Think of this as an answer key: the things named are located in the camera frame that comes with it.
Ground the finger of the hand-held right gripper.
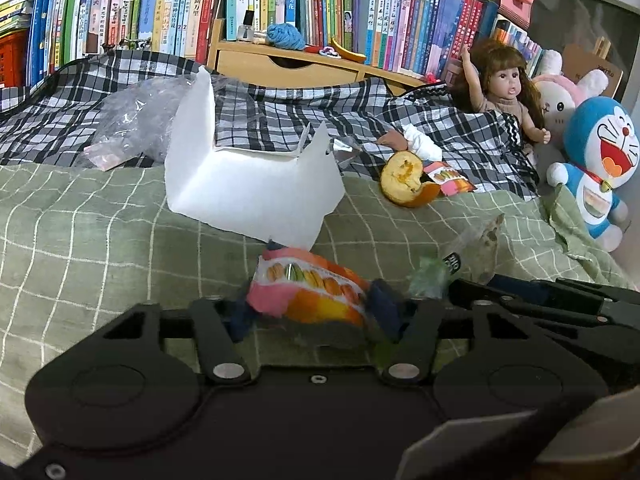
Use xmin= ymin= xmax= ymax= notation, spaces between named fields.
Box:
xmin=492 ymin=275 xmax=640 ymax=306
xmin=450 ymin=282 xmax=640 ymax=343

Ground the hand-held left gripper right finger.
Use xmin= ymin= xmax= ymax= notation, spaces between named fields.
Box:
xmin=367 ymin=280 xmax=551 ymax=385

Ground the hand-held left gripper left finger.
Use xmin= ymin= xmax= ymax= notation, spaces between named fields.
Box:
xmin=100 ymin=296 xmax=258 ymax=385

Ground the large pink macaron packet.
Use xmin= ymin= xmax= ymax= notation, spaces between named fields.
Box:
xmin=248 ymin=247 xmax=373 ymax=348

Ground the long green clear wrapper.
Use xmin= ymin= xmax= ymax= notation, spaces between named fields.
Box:
xmin=406 ymin=213 xmax=507 ymax=302

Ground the row of upright books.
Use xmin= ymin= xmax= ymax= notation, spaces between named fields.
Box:
xmin=27 ymin=0 xmax=543 ymax=83

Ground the stack of flat books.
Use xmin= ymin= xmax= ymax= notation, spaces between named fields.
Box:
xmin=0 ymin=0 xmax=41 ymax=36

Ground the pale cardboard flap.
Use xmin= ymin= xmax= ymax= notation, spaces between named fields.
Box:
xmin=400 ymin=389 xmax=640 ymax=480

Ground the white paper box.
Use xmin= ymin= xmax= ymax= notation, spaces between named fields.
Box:
xmin=164 ymin=66 xmax=345 ymax=252

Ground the large orange peel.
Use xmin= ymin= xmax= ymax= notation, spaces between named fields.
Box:
xmin=380 ymin=150 xmax=442 ymax=209

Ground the small pink macaron packet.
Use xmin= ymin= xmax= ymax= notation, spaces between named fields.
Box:
xmin=424 ymin=161 xmax=478 ymax=197

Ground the blue cat plush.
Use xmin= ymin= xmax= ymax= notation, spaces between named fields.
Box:
xmin=546 ymin=96 xmax=640 ymax=253

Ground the green checked bedsheet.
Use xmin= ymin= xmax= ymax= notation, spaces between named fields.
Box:
xmin=0 ymin=162 xmax=636 ymax=396

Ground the brown rounded object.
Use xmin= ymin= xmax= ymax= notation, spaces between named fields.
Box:
xmin=376 ymin=131 xmax=412 ymax=153

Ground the white crumpled tissue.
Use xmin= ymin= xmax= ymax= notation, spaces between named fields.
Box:
xmin=402 ymin=124 xmax=443 ymax=161

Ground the pink rabbit plush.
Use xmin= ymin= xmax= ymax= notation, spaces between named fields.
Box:
xmin=530 ymin=49 xmax=623 ymax=133

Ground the brown-haired doll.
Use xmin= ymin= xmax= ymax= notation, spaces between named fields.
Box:
xmin=452 ymin=42 xmax=552 ymax=148

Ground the black white plaid blanket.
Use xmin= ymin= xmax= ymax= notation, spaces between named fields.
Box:
xmin=0 ymin=50 xmax=541 ymax=201

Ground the brown cardboard box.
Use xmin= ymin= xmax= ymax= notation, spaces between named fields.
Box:
xmin=562 ymin=35 xmax=625 ymax=101

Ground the clear plastic bag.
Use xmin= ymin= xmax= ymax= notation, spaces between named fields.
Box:
xmin=82 ymin=76 xmax=201 ymax=171

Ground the wooden drawer organizer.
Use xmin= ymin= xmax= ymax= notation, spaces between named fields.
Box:
xmin=206 ymin=19 xmax=426 ymax=90

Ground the blue yarn ball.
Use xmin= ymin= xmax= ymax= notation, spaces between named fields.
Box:
xmin=265 ymin=23 xmax=306 ymax=52

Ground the nail polish bottle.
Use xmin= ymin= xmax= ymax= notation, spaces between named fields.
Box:
xmin=236 ymin=10 xmax=256 ymax=43

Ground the red plastic crate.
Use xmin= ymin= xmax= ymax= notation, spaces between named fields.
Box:
xmin=0 ymin=29 xmax=30 ymax=88

